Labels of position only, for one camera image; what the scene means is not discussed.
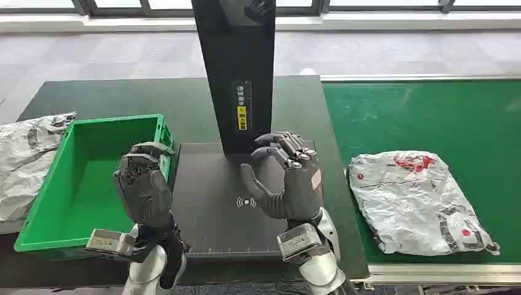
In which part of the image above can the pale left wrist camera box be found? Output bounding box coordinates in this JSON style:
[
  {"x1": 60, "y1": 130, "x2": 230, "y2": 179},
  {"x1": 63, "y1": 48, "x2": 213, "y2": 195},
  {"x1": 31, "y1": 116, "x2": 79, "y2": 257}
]
[{"x1": 84, "y1": 229, "x2": 138, "y2": 258}]

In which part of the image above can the black scanner post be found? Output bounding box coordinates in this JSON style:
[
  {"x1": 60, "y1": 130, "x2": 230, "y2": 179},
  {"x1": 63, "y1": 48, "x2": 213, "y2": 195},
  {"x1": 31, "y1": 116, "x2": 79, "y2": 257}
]
[{"x1": 191, "y1": 0, "x2": 277, "y2": 156}]

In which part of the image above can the silver conveyor frame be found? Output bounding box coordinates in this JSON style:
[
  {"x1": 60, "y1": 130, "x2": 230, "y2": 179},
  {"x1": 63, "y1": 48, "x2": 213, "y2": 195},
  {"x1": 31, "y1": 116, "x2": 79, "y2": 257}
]
[{"x1": 319, "y1": 74, "x2": 521, "y2": 291}]

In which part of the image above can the crumpled white grey parcel bag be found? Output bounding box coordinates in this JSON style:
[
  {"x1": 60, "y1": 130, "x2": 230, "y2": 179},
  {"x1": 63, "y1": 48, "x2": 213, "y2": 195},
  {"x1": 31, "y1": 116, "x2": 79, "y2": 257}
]
[{"x1": 0, "y1": 112, "x2": 77, "y2": 235}]

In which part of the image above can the black scanner base plate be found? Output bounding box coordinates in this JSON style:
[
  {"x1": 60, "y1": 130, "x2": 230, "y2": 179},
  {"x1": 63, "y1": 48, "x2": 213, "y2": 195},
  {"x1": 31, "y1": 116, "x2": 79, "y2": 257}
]
[{"x1": 171, "y1": 141, "x2": 319, "y2": 260}]

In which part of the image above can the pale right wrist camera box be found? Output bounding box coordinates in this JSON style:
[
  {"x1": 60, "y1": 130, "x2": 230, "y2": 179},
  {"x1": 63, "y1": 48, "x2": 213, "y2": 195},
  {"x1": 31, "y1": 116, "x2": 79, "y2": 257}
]
[{"x1": 276, "y1": 222, "x2": 324, "y2": 262}]

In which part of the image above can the dark window frame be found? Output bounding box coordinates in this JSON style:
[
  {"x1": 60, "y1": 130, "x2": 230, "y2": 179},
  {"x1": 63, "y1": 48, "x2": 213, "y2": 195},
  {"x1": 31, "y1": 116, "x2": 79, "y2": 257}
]
[{"x1": 0, "y1": 0, "x2": 521, "y2": 18}]

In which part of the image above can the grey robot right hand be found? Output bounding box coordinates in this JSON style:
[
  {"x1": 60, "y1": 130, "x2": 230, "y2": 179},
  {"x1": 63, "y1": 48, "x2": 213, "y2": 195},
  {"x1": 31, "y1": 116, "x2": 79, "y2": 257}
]
[{"x1": 240, "y1": 131, "x2": 325, "y2": 222}]

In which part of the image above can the white parcel bag red print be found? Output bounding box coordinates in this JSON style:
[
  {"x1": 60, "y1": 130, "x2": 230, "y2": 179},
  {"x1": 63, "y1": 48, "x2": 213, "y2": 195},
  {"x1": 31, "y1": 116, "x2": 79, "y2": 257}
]
[{"x1": 348, "y1": 151, "x2": 501, "y2": 258}]

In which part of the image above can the green conveyor belt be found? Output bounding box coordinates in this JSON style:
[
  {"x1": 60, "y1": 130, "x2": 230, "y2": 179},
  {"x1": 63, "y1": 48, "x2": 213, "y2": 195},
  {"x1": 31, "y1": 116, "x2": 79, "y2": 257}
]
[{"x1": 321, "y1": 79, "x2": 521, "y2": 266}]

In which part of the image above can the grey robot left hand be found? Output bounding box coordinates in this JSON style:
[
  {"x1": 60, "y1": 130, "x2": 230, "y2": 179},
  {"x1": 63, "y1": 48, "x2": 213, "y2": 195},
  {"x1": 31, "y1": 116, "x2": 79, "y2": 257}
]
[{"x1": 113, "y1": 141, "x2": 176, "y2": 228}]

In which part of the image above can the white window sill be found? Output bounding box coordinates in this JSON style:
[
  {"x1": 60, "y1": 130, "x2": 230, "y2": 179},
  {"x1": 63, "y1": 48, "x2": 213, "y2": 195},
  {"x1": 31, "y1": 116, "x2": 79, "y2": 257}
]
[{"x1": 0, "y1": 11, "x2": 521, "y2": 34}]

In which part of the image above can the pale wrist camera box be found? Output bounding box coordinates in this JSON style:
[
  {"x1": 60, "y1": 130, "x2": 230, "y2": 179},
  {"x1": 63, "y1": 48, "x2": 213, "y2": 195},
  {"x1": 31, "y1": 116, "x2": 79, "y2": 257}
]
[
  {"x1": 276, "y1": 222, "x2": 324, "y2": 262},
  {"x1": 84, "y1": 229, "x2": 138, "y2": 258}
]

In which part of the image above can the green plastic crate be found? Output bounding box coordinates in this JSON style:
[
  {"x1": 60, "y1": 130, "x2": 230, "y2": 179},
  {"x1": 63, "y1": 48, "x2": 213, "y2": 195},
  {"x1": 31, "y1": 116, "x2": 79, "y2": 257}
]
[{"x1": 14, "y1": 114, "x2": 174, "y2": 254}]

